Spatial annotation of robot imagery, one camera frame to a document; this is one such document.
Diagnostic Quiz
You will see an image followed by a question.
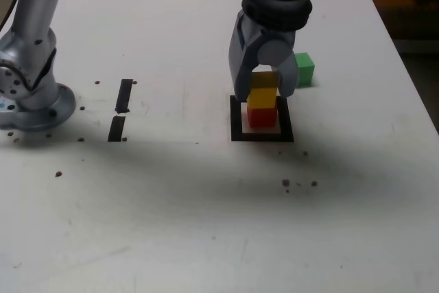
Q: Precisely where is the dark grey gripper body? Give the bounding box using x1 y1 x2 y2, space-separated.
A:
239 18 296 51

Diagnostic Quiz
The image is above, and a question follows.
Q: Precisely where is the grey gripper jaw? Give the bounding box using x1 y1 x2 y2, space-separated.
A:
228 14 259 103
257 39 299 98

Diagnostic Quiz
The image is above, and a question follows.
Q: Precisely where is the black tape strip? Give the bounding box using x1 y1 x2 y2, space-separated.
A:
107 79 134 143

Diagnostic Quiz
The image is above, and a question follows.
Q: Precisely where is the dark brown background furniture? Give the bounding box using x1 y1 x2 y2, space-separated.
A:
355 0 439 54

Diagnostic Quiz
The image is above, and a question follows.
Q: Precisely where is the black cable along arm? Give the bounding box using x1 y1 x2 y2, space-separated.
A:
0 0 24 32

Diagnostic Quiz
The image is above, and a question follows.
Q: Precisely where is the black tape square outline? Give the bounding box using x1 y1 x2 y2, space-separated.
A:
229 95 295 143

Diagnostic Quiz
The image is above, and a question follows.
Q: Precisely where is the green cube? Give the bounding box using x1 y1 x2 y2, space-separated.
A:
294 52 316 87

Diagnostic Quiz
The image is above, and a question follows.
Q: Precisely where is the red cube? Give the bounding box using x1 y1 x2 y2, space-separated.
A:
246 106 278 129

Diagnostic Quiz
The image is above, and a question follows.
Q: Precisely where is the yellow cube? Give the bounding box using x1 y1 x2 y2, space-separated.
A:
246 71 278 110

